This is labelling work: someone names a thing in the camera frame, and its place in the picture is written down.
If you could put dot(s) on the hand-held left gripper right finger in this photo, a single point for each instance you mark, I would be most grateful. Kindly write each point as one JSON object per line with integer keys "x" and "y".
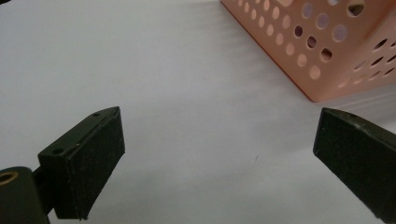
{"x": 358, "y": 155}

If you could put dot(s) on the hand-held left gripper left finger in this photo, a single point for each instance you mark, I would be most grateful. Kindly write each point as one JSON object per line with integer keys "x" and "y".
{"x": 84, "y": 161}

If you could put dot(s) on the pink perforated plastic basket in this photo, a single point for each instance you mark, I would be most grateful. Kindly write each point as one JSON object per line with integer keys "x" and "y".
{"x": 314, "y": 40}

